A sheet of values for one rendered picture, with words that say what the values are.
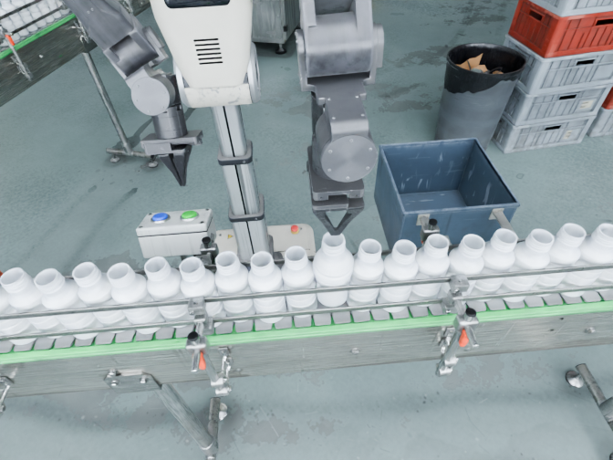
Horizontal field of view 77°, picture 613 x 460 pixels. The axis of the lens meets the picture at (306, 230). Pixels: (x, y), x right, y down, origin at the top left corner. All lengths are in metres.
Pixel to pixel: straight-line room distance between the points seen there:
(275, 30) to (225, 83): 3.21
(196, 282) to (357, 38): 0.45
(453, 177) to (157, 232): 1.01
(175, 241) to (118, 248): 1.68
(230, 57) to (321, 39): 0.66
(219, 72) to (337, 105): 0.71
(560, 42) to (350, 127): 2.49
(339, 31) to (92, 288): 0.56
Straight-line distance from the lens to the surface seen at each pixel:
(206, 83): 1.10
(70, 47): 2.60
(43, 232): 2.84
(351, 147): 0.38
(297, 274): 0.66
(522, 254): 0.78
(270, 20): 4.27
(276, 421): 1.75
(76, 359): 0.90
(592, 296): 0.96
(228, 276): 0.67
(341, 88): 0.42
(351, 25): 0.42
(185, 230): 0.81
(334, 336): 0.78
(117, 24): 0.73
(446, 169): 1.41
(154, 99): 0.68
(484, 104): 2.67
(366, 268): 0.68
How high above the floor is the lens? 1.67
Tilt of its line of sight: 47 degrees down
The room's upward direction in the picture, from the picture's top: 3 degrees counter-clockwise
